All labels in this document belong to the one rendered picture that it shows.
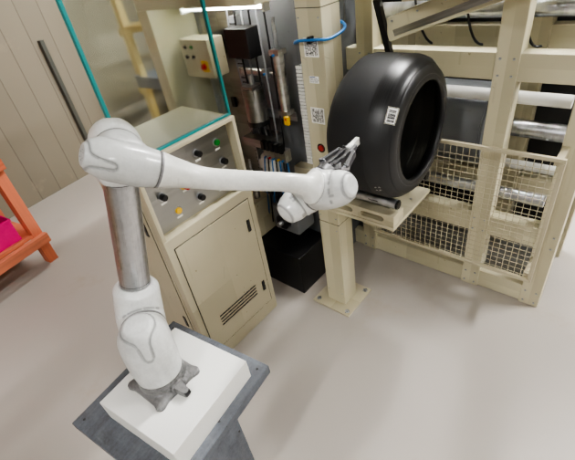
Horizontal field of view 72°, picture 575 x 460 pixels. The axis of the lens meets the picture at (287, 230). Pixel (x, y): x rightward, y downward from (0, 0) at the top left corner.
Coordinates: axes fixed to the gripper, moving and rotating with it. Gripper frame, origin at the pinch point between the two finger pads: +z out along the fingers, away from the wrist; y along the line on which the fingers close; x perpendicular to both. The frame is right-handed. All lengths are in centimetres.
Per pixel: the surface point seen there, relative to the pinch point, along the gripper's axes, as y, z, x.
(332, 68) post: 27.2, 30.6, -13.1
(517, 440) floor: -78, -20, 123
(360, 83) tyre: 5.6, 17.2, -14.9
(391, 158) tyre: -11.6, 6.0, 7.2
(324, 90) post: 28.8, 24.6, -6.1
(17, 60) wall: 389, 23, -3
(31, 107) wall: 388, 8, 37
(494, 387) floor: -62, 0, 125
